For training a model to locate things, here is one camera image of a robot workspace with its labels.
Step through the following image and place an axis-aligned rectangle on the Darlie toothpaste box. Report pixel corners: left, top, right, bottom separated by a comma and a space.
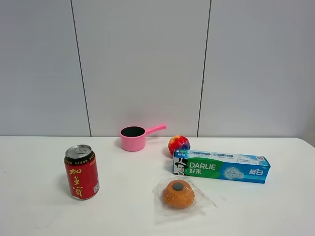
173, 149, 271, 184

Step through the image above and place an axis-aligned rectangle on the rainbow bumpy ball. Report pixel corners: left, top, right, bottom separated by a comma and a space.
168, 135, 190, 155

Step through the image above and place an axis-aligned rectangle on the pink toy saucepan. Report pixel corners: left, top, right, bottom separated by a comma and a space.
120, 124, 166, 152

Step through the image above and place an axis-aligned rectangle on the wrapped orange bun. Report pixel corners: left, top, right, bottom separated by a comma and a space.
153, 176, 217, 220

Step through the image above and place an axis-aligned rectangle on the red herbal tea can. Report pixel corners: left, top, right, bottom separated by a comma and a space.
64, 145, 100, 200

